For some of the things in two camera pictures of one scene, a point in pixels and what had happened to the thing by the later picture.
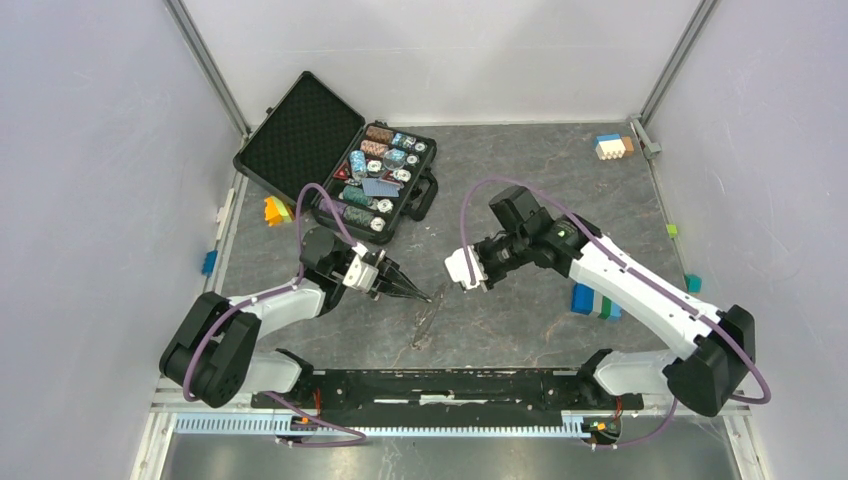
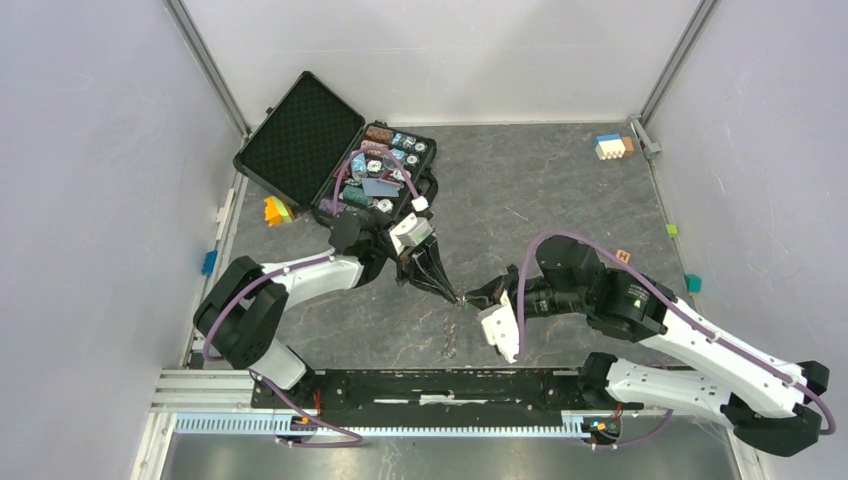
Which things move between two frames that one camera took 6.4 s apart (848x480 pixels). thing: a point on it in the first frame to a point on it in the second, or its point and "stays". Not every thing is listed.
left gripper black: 389,271 to 424,261
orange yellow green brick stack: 275,212 stays
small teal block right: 694,283 stays
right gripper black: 490,275 to 492,291
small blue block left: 209,262 stays
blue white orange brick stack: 613,147 stays
